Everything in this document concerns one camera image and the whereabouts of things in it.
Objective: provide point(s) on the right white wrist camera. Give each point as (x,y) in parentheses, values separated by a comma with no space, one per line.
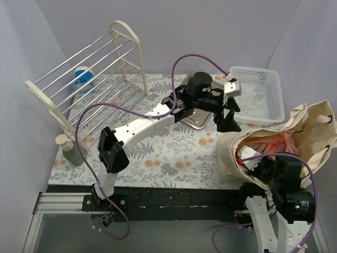
(246,157)

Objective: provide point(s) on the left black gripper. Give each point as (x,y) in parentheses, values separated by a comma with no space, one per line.
(224,109)

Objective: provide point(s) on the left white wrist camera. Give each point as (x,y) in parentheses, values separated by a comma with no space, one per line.
(232,87)

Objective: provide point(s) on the cream metal shoe rack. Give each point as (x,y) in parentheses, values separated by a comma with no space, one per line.
(108,70)

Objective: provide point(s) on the white plastic basket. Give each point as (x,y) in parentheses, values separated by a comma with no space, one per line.
(261,101)

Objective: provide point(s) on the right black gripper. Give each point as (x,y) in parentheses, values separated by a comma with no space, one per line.
(262,172)

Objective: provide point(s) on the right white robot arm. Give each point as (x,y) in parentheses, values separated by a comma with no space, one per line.
(295,206)

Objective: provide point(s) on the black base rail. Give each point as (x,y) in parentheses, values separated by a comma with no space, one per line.
(162,204)

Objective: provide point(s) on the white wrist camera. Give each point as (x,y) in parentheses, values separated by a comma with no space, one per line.
(246,157)
(232,87)

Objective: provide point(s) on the steel tray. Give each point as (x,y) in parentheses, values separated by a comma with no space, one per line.
(198,119)

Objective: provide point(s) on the aluminium frame rail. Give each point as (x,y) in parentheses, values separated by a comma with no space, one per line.
(59,203)

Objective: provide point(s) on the blue white container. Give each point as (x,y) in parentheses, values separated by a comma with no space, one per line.
(81,82)

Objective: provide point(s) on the pink plastic grocery bag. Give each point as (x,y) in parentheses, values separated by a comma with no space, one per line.
(276,143)

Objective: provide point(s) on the grey soap dispenser bottle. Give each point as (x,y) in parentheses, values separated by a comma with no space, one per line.
(70,151)

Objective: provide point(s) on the beige canvas tote bag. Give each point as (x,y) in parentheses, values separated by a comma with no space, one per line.
(314,129)

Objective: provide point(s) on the floral table mat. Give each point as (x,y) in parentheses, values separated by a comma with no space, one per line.
(175,157)

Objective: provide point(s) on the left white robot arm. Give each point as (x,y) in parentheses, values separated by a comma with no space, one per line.
(114,144)

